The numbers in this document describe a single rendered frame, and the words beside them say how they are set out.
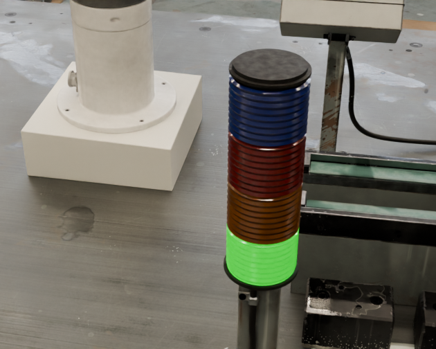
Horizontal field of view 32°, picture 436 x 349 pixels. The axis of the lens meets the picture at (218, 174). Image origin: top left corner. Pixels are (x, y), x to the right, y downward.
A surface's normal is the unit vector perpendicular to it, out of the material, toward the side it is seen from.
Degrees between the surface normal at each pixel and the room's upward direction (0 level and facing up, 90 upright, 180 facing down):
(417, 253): 90
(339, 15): 52
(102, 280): 0
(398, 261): 90
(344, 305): 0
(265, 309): 90
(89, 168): 90
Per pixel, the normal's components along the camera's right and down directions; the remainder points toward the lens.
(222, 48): 0.00, -0.84
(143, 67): 0.80, 0.37
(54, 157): -0.18, 0.54
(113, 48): 0.09, 0.58
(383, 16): -0.12, -0.09
